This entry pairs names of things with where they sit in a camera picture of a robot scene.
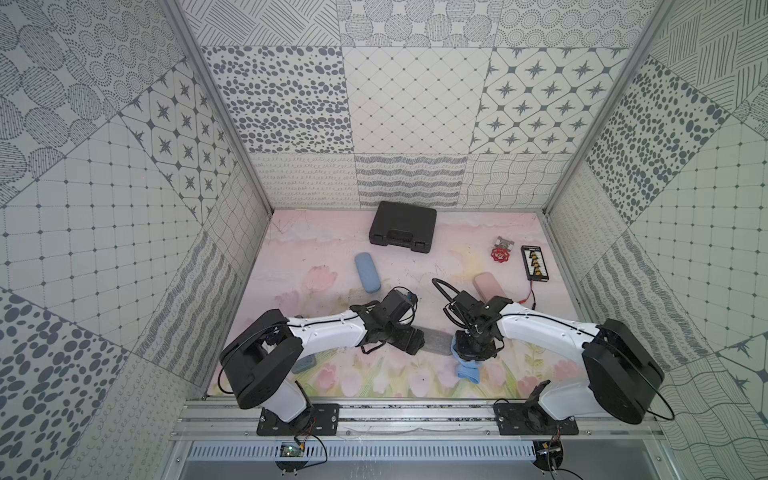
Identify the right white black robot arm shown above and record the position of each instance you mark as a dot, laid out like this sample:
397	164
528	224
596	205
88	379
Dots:
621	377

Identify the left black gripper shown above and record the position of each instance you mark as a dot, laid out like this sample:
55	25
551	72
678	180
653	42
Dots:
411	341

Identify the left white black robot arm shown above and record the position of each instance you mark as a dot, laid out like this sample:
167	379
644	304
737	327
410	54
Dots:
257	364

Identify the white slotted cable duct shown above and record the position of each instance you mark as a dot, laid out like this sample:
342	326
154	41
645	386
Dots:
373	450

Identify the blue microfiber cloth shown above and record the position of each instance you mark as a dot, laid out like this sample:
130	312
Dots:
468	369

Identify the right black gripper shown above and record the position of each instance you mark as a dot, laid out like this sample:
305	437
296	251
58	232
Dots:
465	353

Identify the dark grey eyeglass case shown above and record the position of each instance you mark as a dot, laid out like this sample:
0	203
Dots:
304	364

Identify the red valve handwheel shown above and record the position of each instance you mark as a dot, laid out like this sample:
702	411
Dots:
500	254

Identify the blue eyeglass case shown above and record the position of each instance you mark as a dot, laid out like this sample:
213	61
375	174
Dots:
367	272

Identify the grey felt eyeglass case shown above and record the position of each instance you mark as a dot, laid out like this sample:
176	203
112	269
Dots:
437	342

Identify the black box with brass parts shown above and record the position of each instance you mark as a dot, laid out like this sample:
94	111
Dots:
535	266

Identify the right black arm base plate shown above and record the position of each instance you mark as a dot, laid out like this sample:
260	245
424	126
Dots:
519	419

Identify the aluminium mounting rail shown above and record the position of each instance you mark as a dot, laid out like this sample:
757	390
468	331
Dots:
220	419

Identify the black plastic tool case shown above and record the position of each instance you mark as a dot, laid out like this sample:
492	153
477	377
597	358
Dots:
403	225

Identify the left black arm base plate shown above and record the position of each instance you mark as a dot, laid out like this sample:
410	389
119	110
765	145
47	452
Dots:
318	419

